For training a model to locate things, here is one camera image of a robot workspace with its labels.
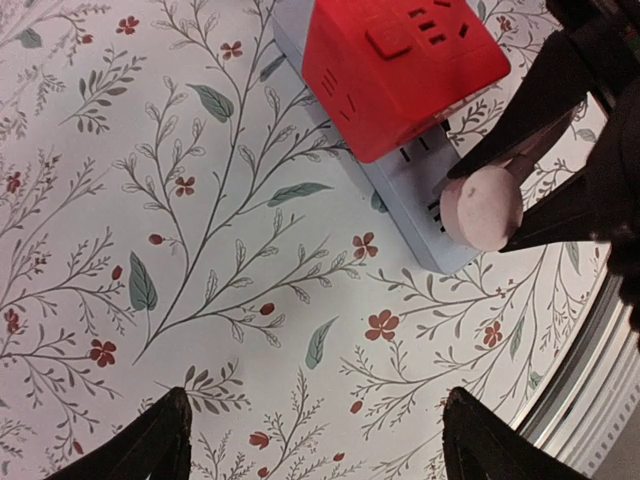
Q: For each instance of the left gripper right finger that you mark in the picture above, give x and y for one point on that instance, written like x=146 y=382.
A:
x=477 y=444

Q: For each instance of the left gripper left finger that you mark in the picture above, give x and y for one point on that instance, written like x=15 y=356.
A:
x=156 y=445

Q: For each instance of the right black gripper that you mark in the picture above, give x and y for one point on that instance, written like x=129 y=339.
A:
x=601 y=202

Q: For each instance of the pink round power strip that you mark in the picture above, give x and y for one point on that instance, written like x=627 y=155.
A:
x=484 y=209

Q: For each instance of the light blue power strip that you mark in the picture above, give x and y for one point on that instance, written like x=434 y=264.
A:
x=410 y=179

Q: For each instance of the red cube socket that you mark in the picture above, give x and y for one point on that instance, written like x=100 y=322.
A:
x=387 y=71

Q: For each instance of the floral table mat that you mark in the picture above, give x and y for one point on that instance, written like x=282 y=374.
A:
x=173 y=213

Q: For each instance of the front aluminium rail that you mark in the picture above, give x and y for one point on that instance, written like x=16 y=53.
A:
x=580 y=409

